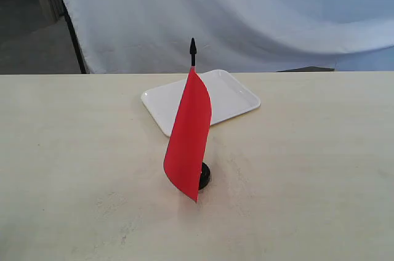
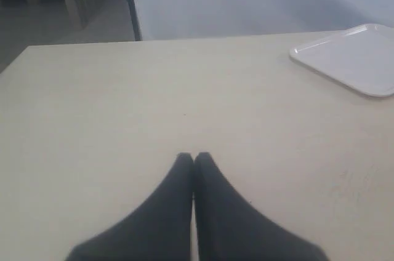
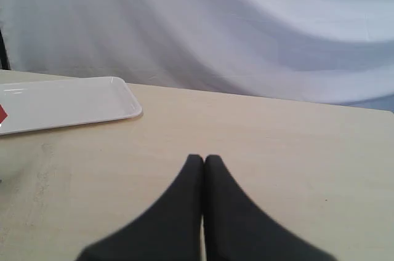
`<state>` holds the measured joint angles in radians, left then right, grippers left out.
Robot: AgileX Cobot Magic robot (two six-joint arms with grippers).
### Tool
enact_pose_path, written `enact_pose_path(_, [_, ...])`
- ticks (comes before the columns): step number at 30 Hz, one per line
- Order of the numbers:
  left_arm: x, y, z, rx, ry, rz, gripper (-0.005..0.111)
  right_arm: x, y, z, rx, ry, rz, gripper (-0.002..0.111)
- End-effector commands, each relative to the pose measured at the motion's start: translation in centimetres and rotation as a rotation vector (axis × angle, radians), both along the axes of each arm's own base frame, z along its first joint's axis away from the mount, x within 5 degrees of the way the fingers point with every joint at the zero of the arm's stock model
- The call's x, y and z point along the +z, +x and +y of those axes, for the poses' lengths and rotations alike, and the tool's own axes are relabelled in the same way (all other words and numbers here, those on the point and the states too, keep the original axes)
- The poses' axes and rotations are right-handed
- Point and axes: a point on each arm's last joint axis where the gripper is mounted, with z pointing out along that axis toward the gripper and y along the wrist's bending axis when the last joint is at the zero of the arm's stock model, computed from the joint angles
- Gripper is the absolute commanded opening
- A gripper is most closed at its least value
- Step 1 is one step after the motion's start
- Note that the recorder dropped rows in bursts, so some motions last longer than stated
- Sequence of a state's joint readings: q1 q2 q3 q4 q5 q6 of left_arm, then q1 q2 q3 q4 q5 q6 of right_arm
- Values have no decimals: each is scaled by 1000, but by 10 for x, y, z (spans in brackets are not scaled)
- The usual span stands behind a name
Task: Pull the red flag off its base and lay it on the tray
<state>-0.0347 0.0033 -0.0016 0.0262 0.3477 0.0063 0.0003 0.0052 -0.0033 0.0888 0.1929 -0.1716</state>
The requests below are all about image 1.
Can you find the red flag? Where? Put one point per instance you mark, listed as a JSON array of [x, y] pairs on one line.
[[183, 161]]

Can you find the black round flag base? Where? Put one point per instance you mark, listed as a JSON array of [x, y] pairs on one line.
[[205, 176]]

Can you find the white plastic tray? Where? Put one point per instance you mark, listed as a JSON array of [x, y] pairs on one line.
[[229, 98]]

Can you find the white backdrop cloth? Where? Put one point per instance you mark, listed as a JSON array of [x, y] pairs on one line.
[[153, 36]]

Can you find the black backdrop stand pole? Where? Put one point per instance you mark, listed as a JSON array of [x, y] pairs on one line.
[[74, 40]]

